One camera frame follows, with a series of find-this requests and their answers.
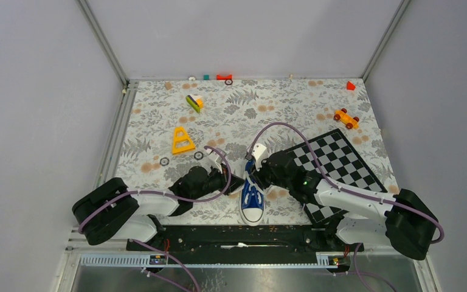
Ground yellow plastic triangle toy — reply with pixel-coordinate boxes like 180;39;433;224
171;127;196;155

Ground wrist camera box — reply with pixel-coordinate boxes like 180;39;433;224
207;150;223;173
251;143;269;170

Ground white shoelace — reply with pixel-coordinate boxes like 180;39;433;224
244;159;274;206

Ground orange toy car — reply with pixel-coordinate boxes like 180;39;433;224
333;108;360;130

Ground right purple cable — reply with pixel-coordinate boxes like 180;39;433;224
247;122;446;292

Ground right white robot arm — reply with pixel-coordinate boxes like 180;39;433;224
253;151;441;260

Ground floral patterned mat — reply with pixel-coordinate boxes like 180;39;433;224
103;78;410;226

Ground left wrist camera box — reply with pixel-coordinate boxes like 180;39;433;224
207;150;223;173

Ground stacked toy bricks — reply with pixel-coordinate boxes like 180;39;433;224
185;94;204;113

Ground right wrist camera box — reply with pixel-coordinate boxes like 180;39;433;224
251;143;269;170

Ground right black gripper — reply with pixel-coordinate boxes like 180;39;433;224
248;155;291;190

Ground red triangular block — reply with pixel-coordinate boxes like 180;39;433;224
346;81;356;91

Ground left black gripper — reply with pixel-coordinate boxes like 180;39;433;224
192;162;245;201

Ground blue canvas sneaker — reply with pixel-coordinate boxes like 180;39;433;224
239;159;265;226

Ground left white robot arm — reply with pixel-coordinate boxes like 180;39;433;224
72;164;244;250

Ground black white chessboard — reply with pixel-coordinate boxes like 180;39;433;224
305;129;387;228

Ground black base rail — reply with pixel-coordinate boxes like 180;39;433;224
147;225;357;265

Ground red block at wall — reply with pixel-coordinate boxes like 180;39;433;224
216;74;233;80

